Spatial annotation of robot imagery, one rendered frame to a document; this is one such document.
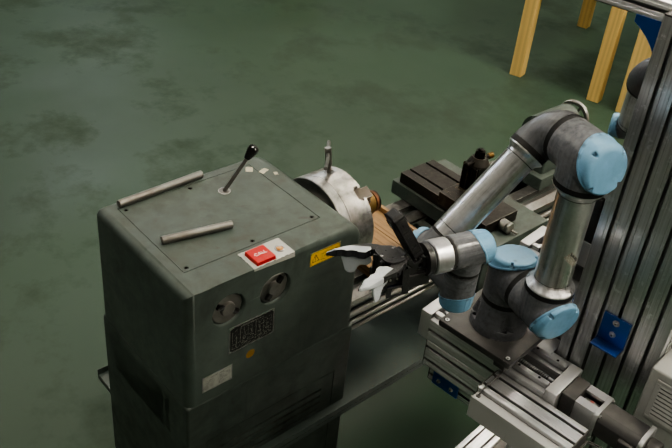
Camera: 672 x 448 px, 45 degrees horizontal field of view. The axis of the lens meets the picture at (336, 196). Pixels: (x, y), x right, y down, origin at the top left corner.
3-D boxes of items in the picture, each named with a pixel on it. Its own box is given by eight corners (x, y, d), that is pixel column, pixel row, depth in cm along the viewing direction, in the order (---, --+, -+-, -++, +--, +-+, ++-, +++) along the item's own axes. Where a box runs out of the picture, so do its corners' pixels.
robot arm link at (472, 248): (495, 271, 176) (502, 239, 171) (451, 282, 171) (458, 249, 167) (475, 250, 181) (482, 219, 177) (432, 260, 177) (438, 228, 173)
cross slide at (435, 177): (483, 236, 290) (486, 225, 288) (399, 181, 317) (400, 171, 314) (515, 220, 301) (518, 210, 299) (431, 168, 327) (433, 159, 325)
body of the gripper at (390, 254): (383, 300, 164) (435, 287, 169) (386, 263, 161) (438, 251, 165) (366, 281, 171) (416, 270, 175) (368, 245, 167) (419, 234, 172)
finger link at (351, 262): (325, 273, 170) (369, 279, 168) (326, 248, 167) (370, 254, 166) (328, 266, 172) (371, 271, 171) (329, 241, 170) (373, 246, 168)
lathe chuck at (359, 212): (354, 281, 258) (351, 190, 245) (292, 247, 280) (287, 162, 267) (375, 271, 263) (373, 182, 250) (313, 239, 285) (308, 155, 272)
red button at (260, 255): (257, 269, 212) (257, 262, 211) (244, 257, 216) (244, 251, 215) (276, 261, 216) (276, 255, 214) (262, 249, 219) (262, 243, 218)
